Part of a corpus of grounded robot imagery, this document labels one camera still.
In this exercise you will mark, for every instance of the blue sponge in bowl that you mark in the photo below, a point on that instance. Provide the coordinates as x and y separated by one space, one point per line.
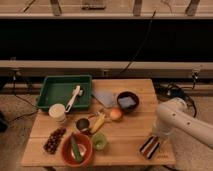
126 102

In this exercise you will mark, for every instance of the white paper cup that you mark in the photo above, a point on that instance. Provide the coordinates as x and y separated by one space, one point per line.
57 112

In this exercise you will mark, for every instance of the metal measuring cup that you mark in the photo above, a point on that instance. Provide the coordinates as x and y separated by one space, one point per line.
83 125

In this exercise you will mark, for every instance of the red bowl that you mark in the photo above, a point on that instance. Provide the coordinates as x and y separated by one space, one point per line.
85 148

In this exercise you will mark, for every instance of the green cucumber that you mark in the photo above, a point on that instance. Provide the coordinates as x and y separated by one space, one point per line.
75 149

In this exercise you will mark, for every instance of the small green cup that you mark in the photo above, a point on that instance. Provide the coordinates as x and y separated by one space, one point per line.
99 141

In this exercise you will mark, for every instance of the yellow banana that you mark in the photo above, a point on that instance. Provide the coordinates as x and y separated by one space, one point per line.
98 123

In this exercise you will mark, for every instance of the bunch of dark grapes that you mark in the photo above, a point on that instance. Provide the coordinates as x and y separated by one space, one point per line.
54 140

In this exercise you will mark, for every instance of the dark brown bowl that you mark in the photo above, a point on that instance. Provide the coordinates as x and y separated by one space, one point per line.
133 96

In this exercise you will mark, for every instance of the striped eraser block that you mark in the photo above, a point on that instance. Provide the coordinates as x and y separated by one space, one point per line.
149 147

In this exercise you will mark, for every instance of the white dish brush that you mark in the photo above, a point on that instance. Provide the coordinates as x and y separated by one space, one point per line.
76 92

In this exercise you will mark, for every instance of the peach apple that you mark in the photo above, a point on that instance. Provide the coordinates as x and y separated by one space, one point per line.
116 114

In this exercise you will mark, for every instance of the grey cloth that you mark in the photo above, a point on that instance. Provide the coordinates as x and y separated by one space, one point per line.
106 98

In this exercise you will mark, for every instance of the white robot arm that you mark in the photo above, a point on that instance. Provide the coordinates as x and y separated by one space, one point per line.
172 114

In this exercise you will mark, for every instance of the green plastic tray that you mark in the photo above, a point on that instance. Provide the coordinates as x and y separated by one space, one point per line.
59 89

